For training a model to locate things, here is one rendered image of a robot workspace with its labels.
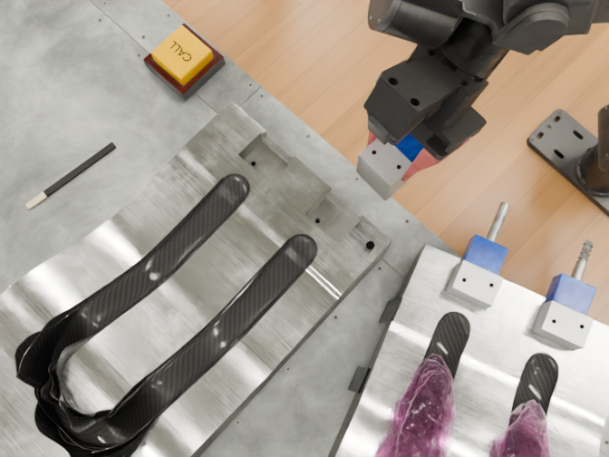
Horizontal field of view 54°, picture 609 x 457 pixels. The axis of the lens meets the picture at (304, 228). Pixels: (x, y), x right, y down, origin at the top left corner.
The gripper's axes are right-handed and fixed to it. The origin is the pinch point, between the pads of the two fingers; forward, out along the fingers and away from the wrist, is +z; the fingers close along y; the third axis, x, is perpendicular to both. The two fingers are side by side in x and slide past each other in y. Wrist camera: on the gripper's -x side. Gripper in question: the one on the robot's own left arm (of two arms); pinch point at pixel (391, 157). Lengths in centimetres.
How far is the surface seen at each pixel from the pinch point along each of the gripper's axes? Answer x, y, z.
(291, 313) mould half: -13.8, 4.6, 14.6
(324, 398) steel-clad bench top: -12.6, 14.1, 23.7
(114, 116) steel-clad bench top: -9.2, -32.9, 21.6
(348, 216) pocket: -1.5, 0.3, 10.0
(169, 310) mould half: -22.8, -4.6, 18.6
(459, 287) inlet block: 0.6, 15.3, 7.2
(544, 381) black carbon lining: 2.4, 29.4, 9.9
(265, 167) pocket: -4.1, -11.2, 11.8
